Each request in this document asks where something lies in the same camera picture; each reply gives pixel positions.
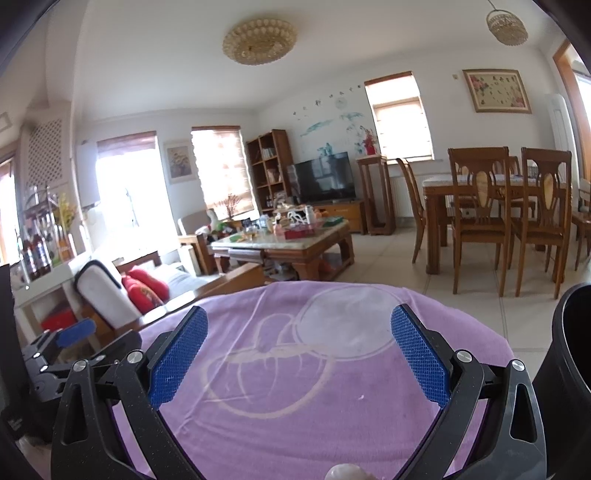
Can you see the wooden armchair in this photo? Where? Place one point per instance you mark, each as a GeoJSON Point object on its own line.
{"type": "Point", "coordinates": [191, 226]}

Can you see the white side cabinet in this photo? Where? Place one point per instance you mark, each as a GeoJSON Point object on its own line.
{"type": "Point", "coordinates": [41, 295]}

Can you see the white standing air conditioner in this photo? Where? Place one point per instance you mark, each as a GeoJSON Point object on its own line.
{"type": "Point", "coordinates": [563, 134]}

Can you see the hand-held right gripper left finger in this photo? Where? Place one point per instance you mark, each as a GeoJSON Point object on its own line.
{"type": "Point", "coordinates": [178, 357]}

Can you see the black television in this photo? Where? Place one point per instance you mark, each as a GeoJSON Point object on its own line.
{"type": "Point", "coordinates": [323, 177]}

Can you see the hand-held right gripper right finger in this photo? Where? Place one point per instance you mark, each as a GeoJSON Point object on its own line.
{"type": "Point", "coordinates": [420, 355]}

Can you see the wooden TV cabinet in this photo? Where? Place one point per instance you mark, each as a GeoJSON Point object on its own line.
{"type": "Point", "coordinates": [346, 217]}

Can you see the blue wall decal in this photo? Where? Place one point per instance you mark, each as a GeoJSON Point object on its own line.
{"type": "Point", "coordinates": [323, 124]}

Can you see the wooden door frame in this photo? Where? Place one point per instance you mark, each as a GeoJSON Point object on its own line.
{"type": "Point", "coordinates": [561, 69]}

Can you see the purple printed blanket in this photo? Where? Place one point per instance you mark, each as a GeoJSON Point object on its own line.
{"type": "Point", "coordinates": [286, 415]}

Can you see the dry branch bouquet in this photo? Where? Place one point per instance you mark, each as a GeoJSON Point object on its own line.
{"type": "Point", "coordinates": [233, 205]}

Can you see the wooden bookshelf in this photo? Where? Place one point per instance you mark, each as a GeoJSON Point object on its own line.
{"type": "Point", "coordinates": [284, 166]}

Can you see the wooden coffee table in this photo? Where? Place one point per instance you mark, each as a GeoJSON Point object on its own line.
{"type": "Point", "coordinates": [286, 251]}

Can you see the wooden dining chair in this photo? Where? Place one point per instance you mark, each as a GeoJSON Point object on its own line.
{"type": "Point", "coordinates": [582, 221]}
{"type": "Point", "coordinates": [413, 203]}
{"type": "Point", "coordinates": [480, 226]}
{"type": "Point", "coordinates": [542, 230]}

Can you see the person's right hand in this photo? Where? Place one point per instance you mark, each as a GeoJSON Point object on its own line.
{"type": "Point", "coordinates": [346, 473]}

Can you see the red embroidered cushion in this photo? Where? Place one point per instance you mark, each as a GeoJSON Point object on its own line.
{"type": "Point", "coordinates": [141, 295]}

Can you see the window with roller blind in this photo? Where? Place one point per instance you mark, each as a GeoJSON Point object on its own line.
{"type": "Point", "coordinates": [124, 194]}
{"type": "Point", "coordinates": [224, 170]}
{"type": "Point", "coordinates": [399, 120]}

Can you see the white lattice panel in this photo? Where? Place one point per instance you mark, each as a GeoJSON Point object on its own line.
{"type": "Point", "coordinates": [44, 152]}

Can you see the cluster of bottles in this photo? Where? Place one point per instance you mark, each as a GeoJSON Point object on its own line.
{"type": "Point", "coordinates": [39, 256]}

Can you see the tall wooden plant stand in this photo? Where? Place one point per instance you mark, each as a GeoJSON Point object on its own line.
{"type": "Point", "coordinates": [376, 164]}

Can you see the red vase with plant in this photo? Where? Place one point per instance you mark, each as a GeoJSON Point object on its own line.
{"type": "Point", "coordinates": [369, 147]}

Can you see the white goose plush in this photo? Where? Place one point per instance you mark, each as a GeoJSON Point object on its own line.
{"type": "Point", "coordinates": [212, 220]}

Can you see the wooden dining table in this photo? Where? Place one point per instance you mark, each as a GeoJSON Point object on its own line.
{"type": "Point", "coordinates": [434, 221]}

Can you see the red tray box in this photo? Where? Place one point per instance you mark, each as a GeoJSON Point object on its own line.
{"type": "Point", "coordinates": [302, 233]}

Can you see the white water heater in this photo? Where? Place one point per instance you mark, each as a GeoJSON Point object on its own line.
{"type": "Point", "coordinates": [88, 175]}

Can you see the wooden sofa with white cushions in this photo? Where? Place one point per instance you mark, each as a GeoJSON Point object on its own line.
{"type": "Point", "coordinates": [184, 284]}

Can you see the framed floral picture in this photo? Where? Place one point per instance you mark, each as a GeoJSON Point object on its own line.
{"type": "Point", "coordinates": [496, 91]}

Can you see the framed flower painting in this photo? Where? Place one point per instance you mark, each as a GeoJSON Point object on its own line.
{"type": "Point", "coordinates": [179, 161]}

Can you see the white radiator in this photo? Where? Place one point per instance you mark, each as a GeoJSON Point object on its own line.
{"type": "Point", "coordinates": [406, 198]}

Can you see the yellow artificial flowers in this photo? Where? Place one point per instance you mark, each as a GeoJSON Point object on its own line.
{"type": "Point", "coordinates": [67, 212]}

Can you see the coffee table clutter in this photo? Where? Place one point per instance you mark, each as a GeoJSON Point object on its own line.
{"type": "Point", "coordinates": [295, 219]}

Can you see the large crystal ceiling lamp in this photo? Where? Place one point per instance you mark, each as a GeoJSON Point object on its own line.
{"type": "Point", "coordinates": [259, 41]}

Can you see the black trash bin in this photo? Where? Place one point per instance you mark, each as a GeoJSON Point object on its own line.
{"type": "Point", "coordinates": [568, 378]}

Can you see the small crystal chandelier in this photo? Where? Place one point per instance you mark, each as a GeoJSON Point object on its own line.
{"type": "Point", "coordinates": [506, 25]}

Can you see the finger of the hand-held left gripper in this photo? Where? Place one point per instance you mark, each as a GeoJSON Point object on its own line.
{"type": "Point", "coordinates": [117, 346]}
{"type": "Point", "coordinates": [76, 333]}

